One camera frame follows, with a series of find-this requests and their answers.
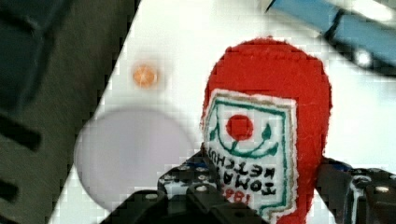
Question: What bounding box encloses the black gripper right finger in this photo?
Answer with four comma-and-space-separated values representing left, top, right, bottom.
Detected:
316, 158, 396, 224

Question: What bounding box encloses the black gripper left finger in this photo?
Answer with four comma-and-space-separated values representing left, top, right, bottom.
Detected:
100, 151, 268, 224

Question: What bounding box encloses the red ketchup bottle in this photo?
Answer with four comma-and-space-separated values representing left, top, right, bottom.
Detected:
201, 38, 332, 224

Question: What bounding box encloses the grey round plate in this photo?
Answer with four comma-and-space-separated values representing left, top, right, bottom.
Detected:
74, 107, 195, 212

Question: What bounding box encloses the orange slice toy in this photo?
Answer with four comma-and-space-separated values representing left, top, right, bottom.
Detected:
132, 64, 158, 89

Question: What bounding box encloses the blue metal frame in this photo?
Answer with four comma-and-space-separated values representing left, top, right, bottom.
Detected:
264, 0, 396, 76

